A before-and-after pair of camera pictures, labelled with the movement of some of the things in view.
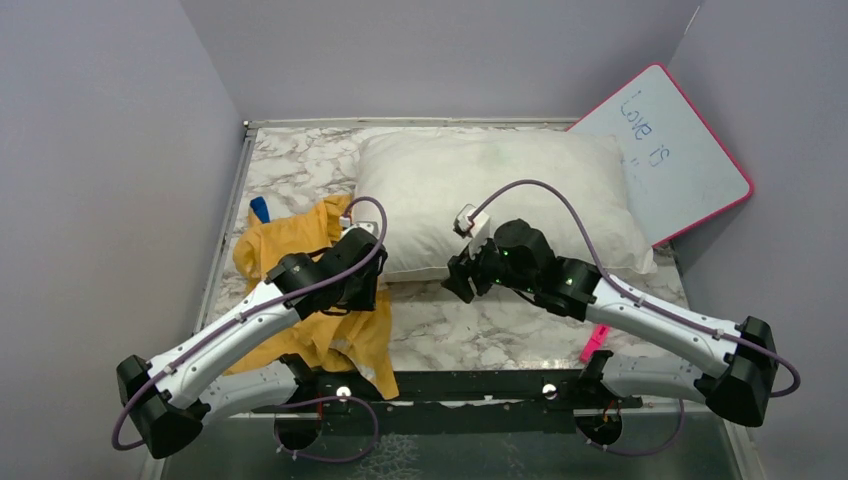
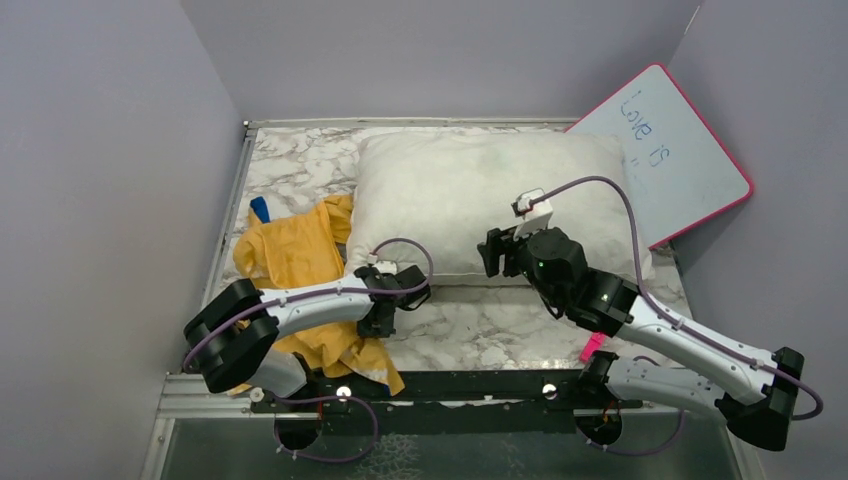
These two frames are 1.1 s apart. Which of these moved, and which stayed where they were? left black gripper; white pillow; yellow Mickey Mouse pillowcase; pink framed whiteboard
Moved: left black gripper
Stayed: yellow Mickey Mouse pillowcase; white pillow; pink framed whiteboard
